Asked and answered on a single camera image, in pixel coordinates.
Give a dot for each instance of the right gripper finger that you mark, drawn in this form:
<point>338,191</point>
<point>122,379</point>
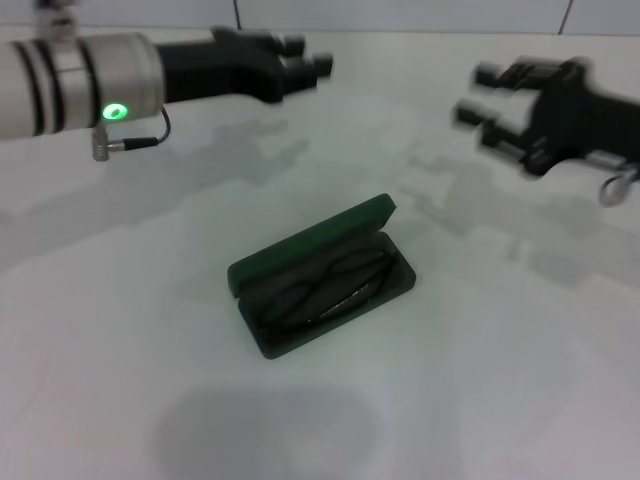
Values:
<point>490,127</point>
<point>510,75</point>

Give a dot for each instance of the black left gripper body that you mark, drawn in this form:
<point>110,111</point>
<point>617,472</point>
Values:
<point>225,65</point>

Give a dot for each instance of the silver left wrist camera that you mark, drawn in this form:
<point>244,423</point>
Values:
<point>57,20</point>

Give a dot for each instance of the black glasses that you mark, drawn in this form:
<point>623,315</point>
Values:
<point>330,290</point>

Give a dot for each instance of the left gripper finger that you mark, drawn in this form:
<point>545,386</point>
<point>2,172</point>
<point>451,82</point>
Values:
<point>292,45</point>
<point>310,70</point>

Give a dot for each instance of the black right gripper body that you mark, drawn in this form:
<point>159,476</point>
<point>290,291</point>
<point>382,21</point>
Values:
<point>580,120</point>

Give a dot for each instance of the green glasses case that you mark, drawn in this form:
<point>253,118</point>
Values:
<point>320,280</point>

